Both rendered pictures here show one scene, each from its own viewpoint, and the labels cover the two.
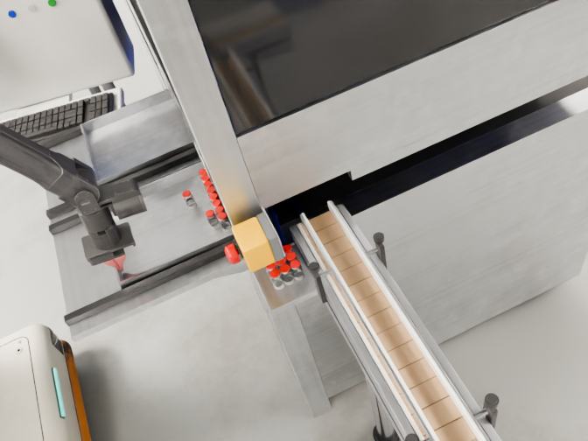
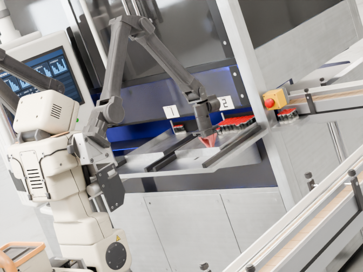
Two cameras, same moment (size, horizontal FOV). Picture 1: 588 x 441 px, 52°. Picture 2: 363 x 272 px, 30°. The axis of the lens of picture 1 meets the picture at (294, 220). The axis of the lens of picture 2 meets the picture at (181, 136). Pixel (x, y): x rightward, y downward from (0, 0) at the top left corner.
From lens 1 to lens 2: 2.40 m
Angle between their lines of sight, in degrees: 46
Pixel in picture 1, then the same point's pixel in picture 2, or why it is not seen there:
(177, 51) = (234, 7)
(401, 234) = (320, 126)
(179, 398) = not seen: outside the picture
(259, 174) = (263, 71)
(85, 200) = (202, 92)
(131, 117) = (148, 150)
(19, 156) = (180, 67)
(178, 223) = (221, 141)
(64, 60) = not seen: hidden behind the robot
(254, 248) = (279, 92)
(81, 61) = not seen: hidden behind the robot
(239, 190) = (259, 78)
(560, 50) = (337, 31)
